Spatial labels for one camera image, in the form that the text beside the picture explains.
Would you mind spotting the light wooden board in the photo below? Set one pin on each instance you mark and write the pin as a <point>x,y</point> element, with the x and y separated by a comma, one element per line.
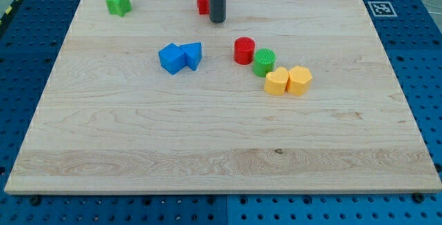
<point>112,121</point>

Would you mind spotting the yellow heart block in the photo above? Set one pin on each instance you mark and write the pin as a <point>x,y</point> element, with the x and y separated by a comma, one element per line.
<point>276,81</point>

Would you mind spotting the blue triangle block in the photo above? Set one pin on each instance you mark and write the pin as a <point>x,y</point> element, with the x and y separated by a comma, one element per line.
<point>193,54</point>

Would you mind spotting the red cylinder block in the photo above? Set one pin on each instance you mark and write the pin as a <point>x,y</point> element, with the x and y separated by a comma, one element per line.
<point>244,50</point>

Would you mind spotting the green cylinder block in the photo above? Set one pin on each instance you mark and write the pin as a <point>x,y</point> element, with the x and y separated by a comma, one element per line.
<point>264,60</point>

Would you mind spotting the blue cube block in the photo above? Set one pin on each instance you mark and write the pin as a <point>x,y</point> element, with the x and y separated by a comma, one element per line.
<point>172,58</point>

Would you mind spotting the yellow hexagon block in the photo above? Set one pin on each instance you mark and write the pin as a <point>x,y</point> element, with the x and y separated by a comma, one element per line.
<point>299,80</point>

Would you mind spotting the red block behind rod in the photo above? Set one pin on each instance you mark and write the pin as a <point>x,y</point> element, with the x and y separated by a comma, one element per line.
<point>203,6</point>

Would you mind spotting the green star block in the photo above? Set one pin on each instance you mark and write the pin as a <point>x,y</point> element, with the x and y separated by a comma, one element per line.
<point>119,7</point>

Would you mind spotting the white fiducial marker tag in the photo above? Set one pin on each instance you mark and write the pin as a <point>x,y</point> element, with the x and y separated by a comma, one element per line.
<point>382,9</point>

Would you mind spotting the black bolt front left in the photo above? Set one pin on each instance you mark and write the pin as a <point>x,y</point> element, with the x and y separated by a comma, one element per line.
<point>34,200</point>

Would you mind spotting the black bolt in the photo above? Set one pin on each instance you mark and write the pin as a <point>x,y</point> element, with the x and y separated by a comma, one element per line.
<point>418,198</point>
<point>34,200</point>

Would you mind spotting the black bolt front right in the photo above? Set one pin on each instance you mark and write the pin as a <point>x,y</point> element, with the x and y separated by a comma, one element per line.
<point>418,198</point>

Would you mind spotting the yellow black hazard tape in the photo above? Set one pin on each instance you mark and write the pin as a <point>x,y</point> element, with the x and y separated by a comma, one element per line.
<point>10,11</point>

